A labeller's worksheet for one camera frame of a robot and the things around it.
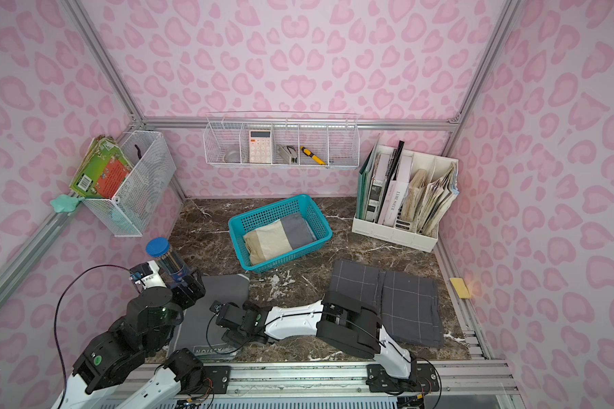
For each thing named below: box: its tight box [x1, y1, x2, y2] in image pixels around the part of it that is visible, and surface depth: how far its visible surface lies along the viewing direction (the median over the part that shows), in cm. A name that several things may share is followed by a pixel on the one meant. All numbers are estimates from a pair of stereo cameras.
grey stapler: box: [276, 144, 299, 165], surface depth 102 cm
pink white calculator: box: [249, 129, 273, 164], surface depth 97 cm
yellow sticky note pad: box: [449, 277, 471, 300], surface depth 97 cm
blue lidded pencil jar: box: [144, 236, 187, 283], surface depth 82 cm
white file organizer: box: [352, 144, 459, 254], surface depth 100 cm
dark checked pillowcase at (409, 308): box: [380, 270, 445, 347], surface depth 89 cm
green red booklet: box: [69, 135, 133, 199], surface depth 73 cm
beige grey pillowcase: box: [243, 213, 317, 266], surface depth 106 cm
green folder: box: [356, 133, 382, 221], surface depth 92 cm
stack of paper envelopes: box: [400, 161, 460, 237], surface depth 97 cm
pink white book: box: [377, 153, 414, 227], surface depth 95 cm
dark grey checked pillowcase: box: [324, 259, 387, 314], surface depth 94 cm
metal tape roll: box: [222, 150, 241, 163], surface depth 98 cm
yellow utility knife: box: [300, 145, 327, 166], surface depth 100 cm
